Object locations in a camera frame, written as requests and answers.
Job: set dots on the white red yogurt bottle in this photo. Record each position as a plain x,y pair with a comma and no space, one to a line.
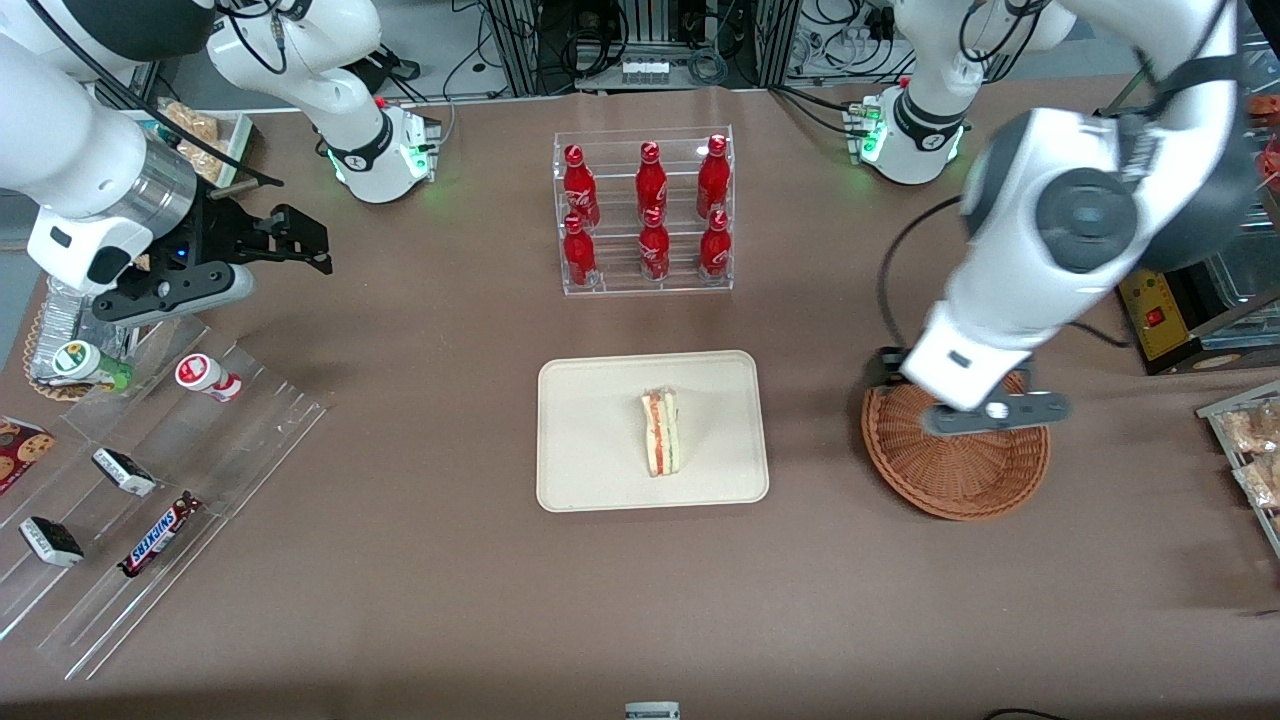
205,376

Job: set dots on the wrapped pastry pack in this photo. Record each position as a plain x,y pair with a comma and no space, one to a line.
1262,482
1255,428

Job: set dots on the black appliance yellow panel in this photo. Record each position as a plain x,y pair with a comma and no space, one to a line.
1150,322

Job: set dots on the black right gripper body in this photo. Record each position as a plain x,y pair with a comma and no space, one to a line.
218,232

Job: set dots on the wrapped bread pack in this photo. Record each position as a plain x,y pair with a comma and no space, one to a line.
195,125

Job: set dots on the white tray with bread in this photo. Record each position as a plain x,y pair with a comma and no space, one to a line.
240,132

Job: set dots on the silver foil packet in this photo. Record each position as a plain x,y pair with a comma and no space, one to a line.
68,315

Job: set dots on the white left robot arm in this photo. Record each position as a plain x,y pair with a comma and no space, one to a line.
1010,260

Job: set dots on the cream plastic tray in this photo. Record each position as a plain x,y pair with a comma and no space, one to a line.
600,430

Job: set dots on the brown tablecloth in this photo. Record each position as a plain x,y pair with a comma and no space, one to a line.
450,600

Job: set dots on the aluminium equipment rack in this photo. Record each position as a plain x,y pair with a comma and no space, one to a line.
560,45

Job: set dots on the clear acrylic bottle rack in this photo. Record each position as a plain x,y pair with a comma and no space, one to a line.
615,250

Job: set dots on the small brown wicker mat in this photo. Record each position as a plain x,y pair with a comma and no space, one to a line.
34,362

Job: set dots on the white power strip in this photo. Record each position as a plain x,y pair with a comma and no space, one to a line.
645,71

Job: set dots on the Snickers chocolate bar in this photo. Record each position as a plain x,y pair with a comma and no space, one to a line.
158,537

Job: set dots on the white green yogurt bottle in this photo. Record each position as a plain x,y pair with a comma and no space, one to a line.
85,363

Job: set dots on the grey tray with pastries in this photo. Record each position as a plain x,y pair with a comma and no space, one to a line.
1215,420

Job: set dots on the brown wicker basket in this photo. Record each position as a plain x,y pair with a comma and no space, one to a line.
960,470

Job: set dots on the red cola bottle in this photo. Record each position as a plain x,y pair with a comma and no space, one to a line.
580,190
579,255
651,180
713,180
715,250
654,250

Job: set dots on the triangle sandwich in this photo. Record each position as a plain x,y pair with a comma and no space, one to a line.
661,435

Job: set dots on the chocolate chip cookie pack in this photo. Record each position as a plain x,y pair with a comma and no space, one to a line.
20,450

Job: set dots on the black white snack bar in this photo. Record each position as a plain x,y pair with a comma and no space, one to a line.
50,541
125,472

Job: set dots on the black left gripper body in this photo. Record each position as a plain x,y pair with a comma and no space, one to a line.
887,366

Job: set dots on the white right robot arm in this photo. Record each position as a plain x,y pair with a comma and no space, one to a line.
80,150

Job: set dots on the clear acrylic stepped shelf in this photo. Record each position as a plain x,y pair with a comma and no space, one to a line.
230,450

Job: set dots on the grey white device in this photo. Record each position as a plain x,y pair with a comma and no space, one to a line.
652,711

